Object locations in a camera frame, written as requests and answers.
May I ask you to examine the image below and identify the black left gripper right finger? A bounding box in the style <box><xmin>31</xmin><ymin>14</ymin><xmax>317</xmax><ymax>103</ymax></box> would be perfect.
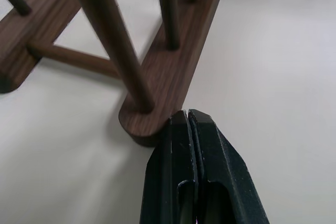
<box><xmin>187</xmin><ymin>108</ymin><xmax>271</xmax><ymax>224</ymax></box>

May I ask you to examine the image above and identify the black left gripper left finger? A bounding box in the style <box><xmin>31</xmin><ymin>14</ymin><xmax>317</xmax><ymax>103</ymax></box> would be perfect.
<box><xmin>141</xmin><ymin>110</ymin><xmax>197</xmax><ymax>224</ymax></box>

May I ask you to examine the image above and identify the brown wooden dish rack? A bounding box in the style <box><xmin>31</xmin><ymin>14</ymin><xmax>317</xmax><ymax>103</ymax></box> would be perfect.
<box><xmin>0</xmin><ymin>0</ymin><xmax>229</xmax><ymax>148</ymax></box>

